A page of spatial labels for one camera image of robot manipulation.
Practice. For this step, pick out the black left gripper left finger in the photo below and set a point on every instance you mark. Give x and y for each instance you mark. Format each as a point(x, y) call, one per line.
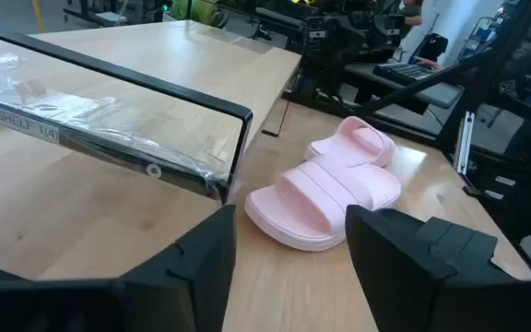
point(201, 276)

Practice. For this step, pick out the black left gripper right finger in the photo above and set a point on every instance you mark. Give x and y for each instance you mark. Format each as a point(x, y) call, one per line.
point(385, 267)

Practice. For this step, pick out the pink foam slide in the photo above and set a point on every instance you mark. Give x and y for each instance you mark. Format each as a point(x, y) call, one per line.
point(353, 145)
point(311, 203)

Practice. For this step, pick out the silver aluminium bar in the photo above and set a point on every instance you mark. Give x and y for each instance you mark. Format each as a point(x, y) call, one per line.
point(464, 143)

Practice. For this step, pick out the grey desk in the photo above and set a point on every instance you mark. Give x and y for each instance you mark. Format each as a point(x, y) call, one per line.
point(440, 94)

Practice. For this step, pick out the black keyboard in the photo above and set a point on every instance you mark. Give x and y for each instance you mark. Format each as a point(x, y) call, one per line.
point(404, 71)

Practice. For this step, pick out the black bag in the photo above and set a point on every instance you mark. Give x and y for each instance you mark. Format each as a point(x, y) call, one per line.
point(431, 46)

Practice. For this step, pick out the person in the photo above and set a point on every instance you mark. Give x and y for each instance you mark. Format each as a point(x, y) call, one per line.
point(412, 11)

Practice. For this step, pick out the green plant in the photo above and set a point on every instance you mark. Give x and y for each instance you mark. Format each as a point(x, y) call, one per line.
point(201, 11)

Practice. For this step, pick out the wooden shelf with black frame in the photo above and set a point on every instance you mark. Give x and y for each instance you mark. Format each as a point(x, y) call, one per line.
point(164, 69)

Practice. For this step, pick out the black metal rig frame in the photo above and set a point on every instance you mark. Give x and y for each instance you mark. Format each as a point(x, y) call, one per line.
point(491, 69)

